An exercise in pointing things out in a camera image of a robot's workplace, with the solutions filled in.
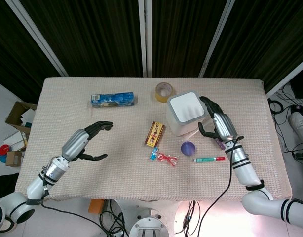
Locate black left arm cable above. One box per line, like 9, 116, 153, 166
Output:
41, 201, 110, 237

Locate purple ball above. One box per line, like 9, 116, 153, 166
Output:
180, 141, 197, 156

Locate white shoe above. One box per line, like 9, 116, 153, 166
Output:
288, 111, 303, 145

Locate red black wires under table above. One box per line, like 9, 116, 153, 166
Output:
182, 200, 199, 235

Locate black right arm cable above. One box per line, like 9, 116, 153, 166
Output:
199, 135, 243, 237

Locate black floor cable bundle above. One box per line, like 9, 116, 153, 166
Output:
267, 83, 303, 160

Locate blue rectangular carton box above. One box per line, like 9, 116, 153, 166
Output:
89, 92, 135, 108

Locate yellowish tape roll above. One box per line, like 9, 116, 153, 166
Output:
155, 82, 176, 103

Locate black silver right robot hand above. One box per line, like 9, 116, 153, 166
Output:
198, 96, 244, 144

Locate blue candy wrapper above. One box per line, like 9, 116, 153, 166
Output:
149, 146, 160, 161

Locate white partition frame post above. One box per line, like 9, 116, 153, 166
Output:
264, 56, 303, 98
138, 0, 152, 77
4, 0, 69, 77
197, 0, 236, 78

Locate red round disc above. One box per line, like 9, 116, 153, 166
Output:
0, 145, 12, 161

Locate orange block under table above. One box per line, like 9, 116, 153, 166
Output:
88, 199, 105, 215

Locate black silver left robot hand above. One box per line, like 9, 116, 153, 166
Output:
61, 120, 114, 162

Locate cardboard box with items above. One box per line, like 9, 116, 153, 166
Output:
5, 101, 38, 132

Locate green red marker pen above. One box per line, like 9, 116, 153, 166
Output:
192, 156, 226, 163

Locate beige woven tablecloth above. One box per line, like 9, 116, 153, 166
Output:
14, 77, 293, 202

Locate white small trash bin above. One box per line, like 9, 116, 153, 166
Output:
167, 91, 207, 136

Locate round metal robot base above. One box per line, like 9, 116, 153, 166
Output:
128, 209, 170, 237

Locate black cables under table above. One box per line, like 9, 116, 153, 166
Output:
99, 199, 129, 237

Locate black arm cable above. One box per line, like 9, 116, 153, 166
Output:
199, 135, 243, 237
41, 201, 110, 237

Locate red yellow snack box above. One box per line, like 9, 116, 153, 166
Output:
144, 120, 166, 148

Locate red candy wrapper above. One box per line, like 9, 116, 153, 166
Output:
156, 152, 180, 167

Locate clear plastic straw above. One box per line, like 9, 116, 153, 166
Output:
184, 129, 200, 140

